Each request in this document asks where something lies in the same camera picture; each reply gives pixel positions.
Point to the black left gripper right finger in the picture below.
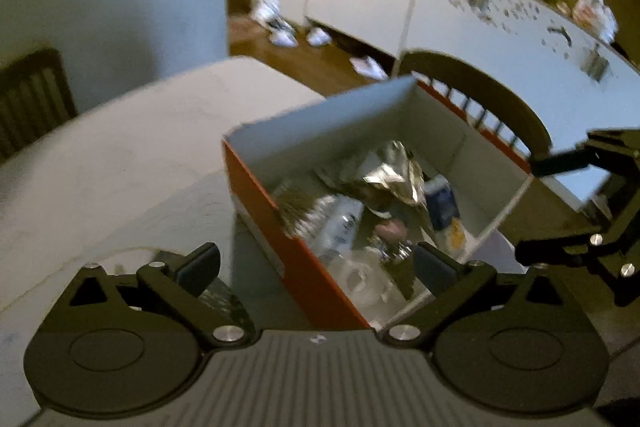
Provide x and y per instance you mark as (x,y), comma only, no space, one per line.
(457,289)

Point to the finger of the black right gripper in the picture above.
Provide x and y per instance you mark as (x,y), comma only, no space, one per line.
(579,158)
(573,249)

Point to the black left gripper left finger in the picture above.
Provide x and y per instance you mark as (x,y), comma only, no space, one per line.
(173,288)

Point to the silver foil snack bag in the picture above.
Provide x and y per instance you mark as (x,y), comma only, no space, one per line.
(377,176)

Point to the cotton swab pack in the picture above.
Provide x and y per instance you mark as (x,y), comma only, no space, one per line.
(304,207)

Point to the blue white tissue pack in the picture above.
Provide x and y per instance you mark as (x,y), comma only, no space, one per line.
(444,215)

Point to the white long cabinet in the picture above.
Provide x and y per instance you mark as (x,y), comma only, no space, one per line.
(572,82)

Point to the dark wooden chair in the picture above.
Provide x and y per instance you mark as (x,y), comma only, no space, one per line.
(477,86)
(35,100)

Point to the small white blue box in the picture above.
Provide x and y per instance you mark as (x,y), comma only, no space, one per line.
(339,232)

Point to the red and white cardboard box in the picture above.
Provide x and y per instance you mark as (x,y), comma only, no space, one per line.
(372,284)

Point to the white slipper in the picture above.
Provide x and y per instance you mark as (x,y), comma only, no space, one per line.
(318,37)

